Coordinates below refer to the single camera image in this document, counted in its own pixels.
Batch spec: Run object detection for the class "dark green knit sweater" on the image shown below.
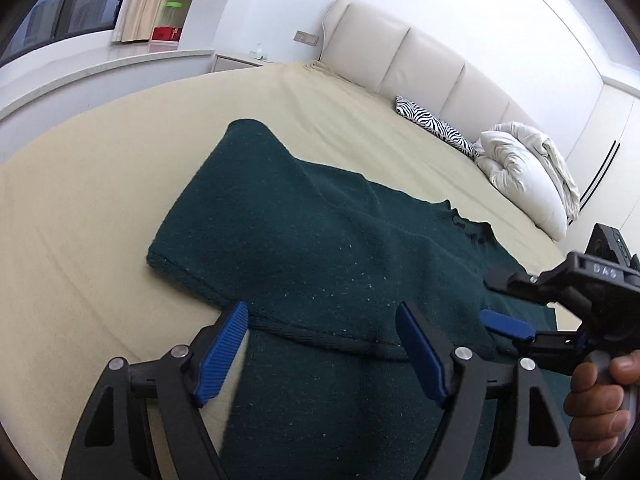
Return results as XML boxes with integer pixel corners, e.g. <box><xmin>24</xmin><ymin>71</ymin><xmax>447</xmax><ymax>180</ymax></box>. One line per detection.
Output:
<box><xmin>148</xmin><ymin>119</ymin><xmax>556</xmax><ymax>479</ymax></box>

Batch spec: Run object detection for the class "person right hand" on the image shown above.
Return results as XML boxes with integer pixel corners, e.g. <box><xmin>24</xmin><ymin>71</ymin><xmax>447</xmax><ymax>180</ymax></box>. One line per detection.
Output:
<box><xmin>564</xmin><ymin>350</ymin><xmax>640</xmax><ymax>463</ymax></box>

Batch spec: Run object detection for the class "white folded duvet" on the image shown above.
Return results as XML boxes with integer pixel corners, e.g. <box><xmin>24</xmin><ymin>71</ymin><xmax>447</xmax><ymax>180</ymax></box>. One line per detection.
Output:
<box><xmin>475</xmin><ymin>122</ymin><xmax>580</xmax><ymax>242</ymax></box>

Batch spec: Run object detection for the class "zebra print pillow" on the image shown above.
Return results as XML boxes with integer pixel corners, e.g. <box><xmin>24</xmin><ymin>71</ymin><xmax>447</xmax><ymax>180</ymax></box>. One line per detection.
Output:
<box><xmin>395</xmin><ymin>96</ymin><xmax>478</xmax><ymax>160</ymax></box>

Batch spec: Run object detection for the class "beige bed with sheet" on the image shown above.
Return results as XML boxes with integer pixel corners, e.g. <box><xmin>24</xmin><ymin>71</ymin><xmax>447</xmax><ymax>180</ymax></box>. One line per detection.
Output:
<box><xmin>1</xmin><ymin>63</ymin><xmax>562</xmax><ymax>479</ymax></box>

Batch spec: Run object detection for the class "cream padded headboard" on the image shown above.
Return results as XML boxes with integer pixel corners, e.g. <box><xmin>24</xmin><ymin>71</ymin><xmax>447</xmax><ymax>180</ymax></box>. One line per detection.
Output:
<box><xmin>319</xmin><ymin>0</ymin><xmax>536</xmax><ymax>141</ymax></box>

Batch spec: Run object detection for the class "white bedside table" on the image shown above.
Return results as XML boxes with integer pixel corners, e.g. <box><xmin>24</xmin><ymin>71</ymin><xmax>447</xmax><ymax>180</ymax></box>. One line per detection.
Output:
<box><xmin>210</xmin><ymin>52</ymin><xmax>269</xmax><ymax>73</ymax></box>

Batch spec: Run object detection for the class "red storage box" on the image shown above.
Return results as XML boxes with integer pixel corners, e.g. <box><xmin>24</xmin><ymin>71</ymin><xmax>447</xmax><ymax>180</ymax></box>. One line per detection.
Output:
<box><xmin>152</xmin><ymin>26</ymin><xmax>182</xmax><ymax>41</ymax></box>

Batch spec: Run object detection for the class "beige curtain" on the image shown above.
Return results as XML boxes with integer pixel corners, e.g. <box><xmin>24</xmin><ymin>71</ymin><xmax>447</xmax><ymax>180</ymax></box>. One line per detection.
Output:
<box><xmin>111</xmin><ymin>0</ymin><xmax>163</xmax><ymax>44</ymax></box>

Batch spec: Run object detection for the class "white wardrobe with black handles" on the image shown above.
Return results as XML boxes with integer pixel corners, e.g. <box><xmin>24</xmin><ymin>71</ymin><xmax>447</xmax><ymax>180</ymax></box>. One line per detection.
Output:
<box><xmin>558</xmin><ymin>84</ymin><xmax>639</xmax><ymax>254</ymax></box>

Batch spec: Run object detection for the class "grey wall switch panel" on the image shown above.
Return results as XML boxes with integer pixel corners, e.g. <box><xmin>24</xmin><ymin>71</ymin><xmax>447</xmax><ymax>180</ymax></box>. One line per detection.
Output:
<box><xmin>294</xmin><ymin>30</ymin><xmax>319</xmax><ymax>47</ymax></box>

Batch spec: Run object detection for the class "white wall shelf unit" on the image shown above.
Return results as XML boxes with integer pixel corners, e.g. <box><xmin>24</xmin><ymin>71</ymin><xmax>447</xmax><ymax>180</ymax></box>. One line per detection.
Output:
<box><xmin>150</xmin><ymin>0</ymin><xmax>212</xmax><ymax>51</ymax></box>

